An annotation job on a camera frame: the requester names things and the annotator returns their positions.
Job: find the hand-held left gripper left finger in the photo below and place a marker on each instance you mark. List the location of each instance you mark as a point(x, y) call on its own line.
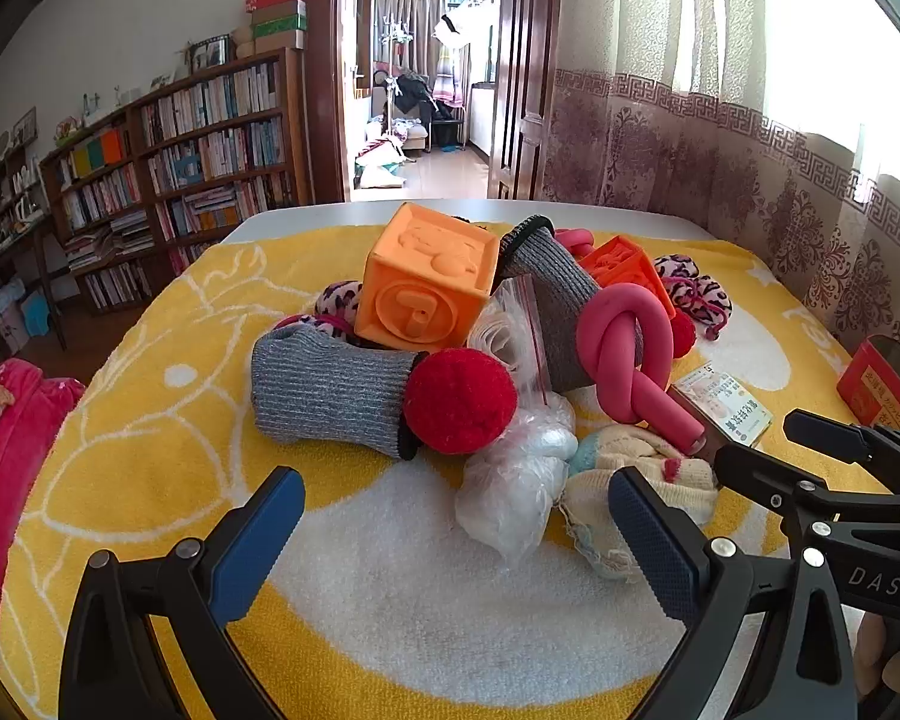
point(259, 540)

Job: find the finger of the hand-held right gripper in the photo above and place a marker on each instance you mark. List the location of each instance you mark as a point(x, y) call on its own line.
point(757, 476)
point(832, 435)

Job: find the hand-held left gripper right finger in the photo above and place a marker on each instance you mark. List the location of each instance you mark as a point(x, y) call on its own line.
point(656, 547)

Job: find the cream knitted sock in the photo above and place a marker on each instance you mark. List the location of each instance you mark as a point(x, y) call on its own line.
point(667, 487)

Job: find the white green medicine box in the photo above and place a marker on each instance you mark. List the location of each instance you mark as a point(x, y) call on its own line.
point(727, 401)

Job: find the red pompom ball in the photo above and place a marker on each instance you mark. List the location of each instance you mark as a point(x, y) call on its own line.
point(457, 401)
point(682, 334)

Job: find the clear plastic bag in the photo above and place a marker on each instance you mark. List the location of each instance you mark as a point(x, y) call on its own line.
point(510, 480)

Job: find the grey ribbed sock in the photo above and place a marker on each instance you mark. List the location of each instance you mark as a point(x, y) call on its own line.
point(551, 277)
point(330, 386)

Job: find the leopard print pouch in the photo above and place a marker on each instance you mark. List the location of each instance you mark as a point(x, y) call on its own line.
point(701, 292)
point(337, 300)

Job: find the large knotted pink foam roller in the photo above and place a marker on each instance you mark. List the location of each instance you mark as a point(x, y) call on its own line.
point(607, 330)

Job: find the small deep orange toy cube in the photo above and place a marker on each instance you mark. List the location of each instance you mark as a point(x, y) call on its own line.
point(622, 262)

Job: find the clear zip bag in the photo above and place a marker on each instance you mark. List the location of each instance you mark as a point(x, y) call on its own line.
point(521, 330)

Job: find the large light orange toy cube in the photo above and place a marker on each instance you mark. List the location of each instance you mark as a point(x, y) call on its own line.
point(420, 292)

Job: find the small knotted pink foam roller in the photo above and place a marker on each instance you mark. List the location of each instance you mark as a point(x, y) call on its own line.
point(577, 241)

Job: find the person's right hand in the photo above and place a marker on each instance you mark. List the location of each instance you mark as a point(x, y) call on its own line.
point(872, 637)

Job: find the yellow printed towel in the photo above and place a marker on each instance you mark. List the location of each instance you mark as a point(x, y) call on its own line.
point(157, 465)

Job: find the pink blanket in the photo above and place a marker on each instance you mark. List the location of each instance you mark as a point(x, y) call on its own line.
point(7, 465)

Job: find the patterned lace curtain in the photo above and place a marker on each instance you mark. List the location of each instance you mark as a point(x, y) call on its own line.
point(720, 165)

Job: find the dark wooden shelf unit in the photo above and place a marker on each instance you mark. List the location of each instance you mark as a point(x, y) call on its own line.
point(7, 240)

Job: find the bags on floor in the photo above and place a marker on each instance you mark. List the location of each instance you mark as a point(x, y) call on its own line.
point(379, 161)

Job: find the wooden bookshelf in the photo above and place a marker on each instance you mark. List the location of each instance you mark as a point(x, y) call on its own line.
point(294, 127)

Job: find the rows of books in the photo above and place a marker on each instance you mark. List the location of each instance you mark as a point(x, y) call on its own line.
point(210, 101)

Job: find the dark wooden door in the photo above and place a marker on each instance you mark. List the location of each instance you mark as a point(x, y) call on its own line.
point(521, 90)

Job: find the armchair with clothes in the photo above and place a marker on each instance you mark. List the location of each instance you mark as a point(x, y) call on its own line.
point(412, 101)

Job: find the framed photo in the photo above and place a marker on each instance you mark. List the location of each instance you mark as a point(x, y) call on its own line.
point(211, 52)

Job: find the tan cardboard box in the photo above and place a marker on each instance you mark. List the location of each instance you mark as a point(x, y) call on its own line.
point(270, 43)

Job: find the green cardboard box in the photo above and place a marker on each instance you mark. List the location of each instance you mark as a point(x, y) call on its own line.
point(281, 26)

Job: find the beige curtain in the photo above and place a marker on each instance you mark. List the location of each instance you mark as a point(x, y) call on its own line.
point(409, 22)

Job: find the dark wooden door frame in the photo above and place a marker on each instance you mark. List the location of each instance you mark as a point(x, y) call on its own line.
point(326, 90)

